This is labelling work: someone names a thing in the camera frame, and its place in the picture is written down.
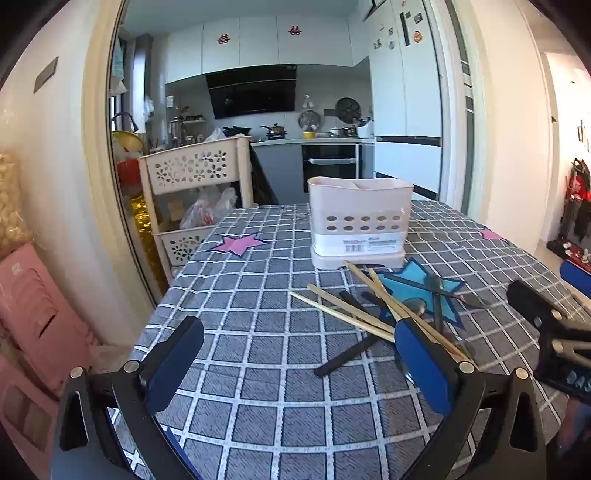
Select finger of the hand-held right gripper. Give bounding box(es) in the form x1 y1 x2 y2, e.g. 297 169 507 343
534 329 591 394
507 279 591 333

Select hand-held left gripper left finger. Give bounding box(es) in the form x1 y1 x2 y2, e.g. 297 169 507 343
59 315 205 480

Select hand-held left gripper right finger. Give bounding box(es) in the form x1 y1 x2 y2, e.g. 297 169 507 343
394 318 548 480

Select wooden chopstick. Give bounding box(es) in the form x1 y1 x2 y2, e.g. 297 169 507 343
307 284 399 330
368 269 465 363
289 292 397 343
343 261 472 366

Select white plastic utensil holder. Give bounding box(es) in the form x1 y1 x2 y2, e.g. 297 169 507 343
307 176 414 271

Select grey checkered tablecloth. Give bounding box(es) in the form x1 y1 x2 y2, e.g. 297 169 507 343
95 200 591 480

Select red and black hanging bags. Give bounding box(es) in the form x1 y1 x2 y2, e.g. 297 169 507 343
558 157 591 245

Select gold foil wrap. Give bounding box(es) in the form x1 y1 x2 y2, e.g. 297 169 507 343
124 194 168 287

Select clear plastic bag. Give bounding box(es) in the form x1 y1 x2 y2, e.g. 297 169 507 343
179 187 238 230

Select pink plastic stool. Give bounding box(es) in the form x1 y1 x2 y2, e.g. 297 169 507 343
0 244 100 462

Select red plastic basket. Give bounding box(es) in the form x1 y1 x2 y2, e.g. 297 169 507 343
115 159 145 190

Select white plastic trolley rack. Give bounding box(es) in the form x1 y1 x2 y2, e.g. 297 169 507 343
137 135 256 280

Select black trash bag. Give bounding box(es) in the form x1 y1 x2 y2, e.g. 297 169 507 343
249 143 280 206

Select grey kitchen counter cabinet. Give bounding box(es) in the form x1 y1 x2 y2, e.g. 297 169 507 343
249 137 376 206

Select beige textured bag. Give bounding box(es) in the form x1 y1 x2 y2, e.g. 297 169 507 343
0 152 35 259

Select black built-in oven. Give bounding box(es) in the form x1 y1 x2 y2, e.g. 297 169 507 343
301 143 360 182

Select white refrigerator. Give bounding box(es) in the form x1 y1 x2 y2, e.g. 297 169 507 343
368 0 444 201

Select metal kitchen faucet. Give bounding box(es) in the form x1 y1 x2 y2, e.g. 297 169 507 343
111 112 139 134

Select round black hanging pan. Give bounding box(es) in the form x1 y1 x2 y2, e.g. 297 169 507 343
324 97 365 125

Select black range hood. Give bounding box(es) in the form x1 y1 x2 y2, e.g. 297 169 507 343
205 65 297 120

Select group of fridge magnets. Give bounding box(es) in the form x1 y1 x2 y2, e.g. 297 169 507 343
372 11 426 51

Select white upper kitchen cabinets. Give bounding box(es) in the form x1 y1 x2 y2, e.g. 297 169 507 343
164 14 370 85

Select grey wall switch plate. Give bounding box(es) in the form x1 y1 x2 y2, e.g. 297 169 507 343
33 56 60 93

